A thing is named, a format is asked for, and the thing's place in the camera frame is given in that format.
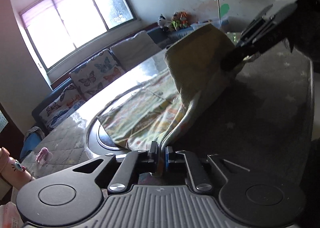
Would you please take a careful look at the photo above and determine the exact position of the window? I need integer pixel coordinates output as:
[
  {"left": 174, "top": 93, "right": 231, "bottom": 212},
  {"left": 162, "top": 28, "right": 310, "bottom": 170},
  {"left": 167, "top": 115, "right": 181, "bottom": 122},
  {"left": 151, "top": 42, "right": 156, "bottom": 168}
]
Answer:
[{"left": 10, "top": 0, "right": 137, "bottom": 69}]

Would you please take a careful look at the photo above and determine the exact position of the white pink packet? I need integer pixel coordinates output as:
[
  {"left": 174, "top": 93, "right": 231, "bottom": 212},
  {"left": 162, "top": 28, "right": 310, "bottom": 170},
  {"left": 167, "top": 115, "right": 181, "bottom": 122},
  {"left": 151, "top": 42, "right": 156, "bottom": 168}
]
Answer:
[{"left": 0, "top": 202, "right": 25, "bottom": 228}]

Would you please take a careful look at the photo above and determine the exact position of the blue sofa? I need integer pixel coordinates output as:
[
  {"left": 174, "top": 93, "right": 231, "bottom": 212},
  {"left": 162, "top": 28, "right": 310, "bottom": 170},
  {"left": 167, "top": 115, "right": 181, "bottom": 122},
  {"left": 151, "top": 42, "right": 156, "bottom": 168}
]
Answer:
[{"left": 20, "top": 21, "right": 225, "bottom": 161}]

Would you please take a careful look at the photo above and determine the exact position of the grey plaid cloth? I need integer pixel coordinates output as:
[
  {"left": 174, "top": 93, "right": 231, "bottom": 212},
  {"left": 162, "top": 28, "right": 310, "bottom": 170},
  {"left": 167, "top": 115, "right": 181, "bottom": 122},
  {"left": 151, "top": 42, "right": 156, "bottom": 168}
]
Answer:
[{"left": 24, "top": 127, "right": 46, "bottom": 142}]

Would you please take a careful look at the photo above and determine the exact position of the small pink toy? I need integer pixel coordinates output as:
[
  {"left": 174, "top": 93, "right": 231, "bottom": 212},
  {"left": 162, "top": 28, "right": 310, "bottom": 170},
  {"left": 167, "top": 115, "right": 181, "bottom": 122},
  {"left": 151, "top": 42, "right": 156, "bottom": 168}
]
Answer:
[{"left": 36, "top": 147, "right": 53, "bottom": 166}]

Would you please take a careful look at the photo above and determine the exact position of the black white cow plush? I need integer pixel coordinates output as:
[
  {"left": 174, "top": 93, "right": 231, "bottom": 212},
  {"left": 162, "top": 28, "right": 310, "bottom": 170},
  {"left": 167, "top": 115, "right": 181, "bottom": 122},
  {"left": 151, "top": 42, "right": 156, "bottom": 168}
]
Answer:
[{"left": 157, "top": 14, "right": 168, "bottom": 31}]

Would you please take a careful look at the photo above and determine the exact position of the floral yellow pajama top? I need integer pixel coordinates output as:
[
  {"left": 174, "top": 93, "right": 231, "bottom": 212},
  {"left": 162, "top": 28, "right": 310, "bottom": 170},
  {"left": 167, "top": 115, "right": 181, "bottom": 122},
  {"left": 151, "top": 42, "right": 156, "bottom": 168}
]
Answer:
[{"left": 97, "top": 24, "right": 247, "bottom": 151}]

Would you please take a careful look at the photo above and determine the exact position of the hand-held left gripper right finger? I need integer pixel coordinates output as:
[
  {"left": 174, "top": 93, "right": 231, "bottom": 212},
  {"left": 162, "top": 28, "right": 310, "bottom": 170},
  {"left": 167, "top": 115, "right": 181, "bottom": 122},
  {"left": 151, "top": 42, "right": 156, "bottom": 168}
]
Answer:
[{"left": 165, "top": 146, "right": 251, "bottom": 192}]

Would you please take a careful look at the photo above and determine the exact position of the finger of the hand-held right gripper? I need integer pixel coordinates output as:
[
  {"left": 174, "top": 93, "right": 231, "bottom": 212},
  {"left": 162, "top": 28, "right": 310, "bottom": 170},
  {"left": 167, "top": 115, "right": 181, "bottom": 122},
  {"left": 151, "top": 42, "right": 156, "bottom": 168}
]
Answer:
[
  {"left": 237, "top": 4, "right": 275, "bottom": 45},
  {"left": 221, "top": 43, "right": 261, "bottom": 72}
]

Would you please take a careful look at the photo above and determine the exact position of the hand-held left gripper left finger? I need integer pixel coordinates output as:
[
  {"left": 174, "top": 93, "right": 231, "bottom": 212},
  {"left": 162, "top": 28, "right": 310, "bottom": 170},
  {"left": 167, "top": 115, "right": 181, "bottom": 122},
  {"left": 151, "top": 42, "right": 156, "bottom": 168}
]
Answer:
[{"left": 71, "top": 141, "right": 165, "bottom": 192}]

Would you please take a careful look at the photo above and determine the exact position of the orange fox plush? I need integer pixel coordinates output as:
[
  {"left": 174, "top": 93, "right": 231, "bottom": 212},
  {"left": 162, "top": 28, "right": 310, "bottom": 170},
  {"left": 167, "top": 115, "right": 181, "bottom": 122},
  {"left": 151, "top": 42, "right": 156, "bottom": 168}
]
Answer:
[{"left": 180, "top": 11, "right": 189, "bottom": 28}]

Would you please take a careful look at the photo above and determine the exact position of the grey cushion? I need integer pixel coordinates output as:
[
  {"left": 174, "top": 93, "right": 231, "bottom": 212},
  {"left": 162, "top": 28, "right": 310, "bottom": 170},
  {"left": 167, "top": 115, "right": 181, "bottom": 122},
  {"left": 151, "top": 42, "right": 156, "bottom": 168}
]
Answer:
[{"left": 110, "top": 30, "right": 163, "bottom": 72}]

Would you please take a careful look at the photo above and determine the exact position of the pink bottle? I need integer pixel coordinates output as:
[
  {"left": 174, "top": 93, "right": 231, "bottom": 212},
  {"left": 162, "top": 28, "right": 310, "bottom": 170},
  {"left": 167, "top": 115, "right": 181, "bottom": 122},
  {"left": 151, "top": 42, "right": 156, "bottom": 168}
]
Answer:
[{"left": 0, "top": 147, "right": 32, "bottom": 190}]

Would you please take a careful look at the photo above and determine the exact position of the butterfly print cushion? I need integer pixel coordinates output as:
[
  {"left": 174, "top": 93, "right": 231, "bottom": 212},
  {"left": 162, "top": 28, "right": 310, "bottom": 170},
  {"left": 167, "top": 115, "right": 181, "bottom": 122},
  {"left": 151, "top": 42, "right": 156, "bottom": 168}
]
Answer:
[
  {"left": 39, "top": 84, "right": 86, "bottom": 132},
  {"left": 69, "top": 50, "right": 125, "bottom": 97}
]

